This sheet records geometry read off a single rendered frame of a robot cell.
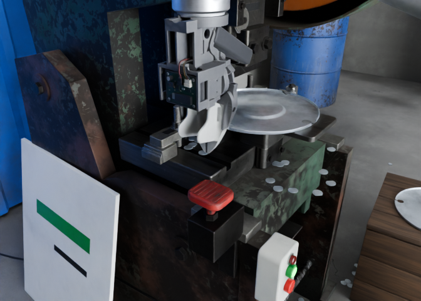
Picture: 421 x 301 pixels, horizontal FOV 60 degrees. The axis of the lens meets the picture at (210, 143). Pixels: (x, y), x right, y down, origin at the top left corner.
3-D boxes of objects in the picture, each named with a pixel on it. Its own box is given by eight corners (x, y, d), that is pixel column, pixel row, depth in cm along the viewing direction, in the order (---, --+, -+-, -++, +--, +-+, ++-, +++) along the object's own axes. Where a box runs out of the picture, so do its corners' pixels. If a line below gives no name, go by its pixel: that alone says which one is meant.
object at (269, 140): (329, 165, 92) (338, 115, 86) (306, 190, 82) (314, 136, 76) (245, 138, 106) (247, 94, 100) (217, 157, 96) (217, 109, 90)
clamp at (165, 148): (207, 138, 94) (207, 100, 89) (160, 164, 82) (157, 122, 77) (189, 132, 97) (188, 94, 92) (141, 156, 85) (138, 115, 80)
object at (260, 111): (175, 113, 89) (175, 110, 88) (242, 84, 109) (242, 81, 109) (283, 147, 73) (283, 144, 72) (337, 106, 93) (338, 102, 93)
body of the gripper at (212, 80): (158, 104, 52) (152, 14, 47) (197, 88, 58) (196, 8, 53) (200, 117, 48) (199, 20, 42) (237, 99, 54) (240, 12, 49)
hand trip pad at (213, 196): (235, 224, 67) (237, 189, 63) (216, 243, 62) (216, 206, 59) (205, 210, 70) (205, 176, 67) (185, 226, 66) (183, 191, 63)
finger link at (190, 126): (173, 157, 57) (170, 101, 53) (197, 143, 61) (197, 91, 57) (188, 163, 55) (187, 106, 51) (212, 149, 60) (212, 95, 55)
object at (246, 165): (301, 131, 112) (303, 112, 109) (210, 200, 80) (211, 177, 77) (221, 108, 128) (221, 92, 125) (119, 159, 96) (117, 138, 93)
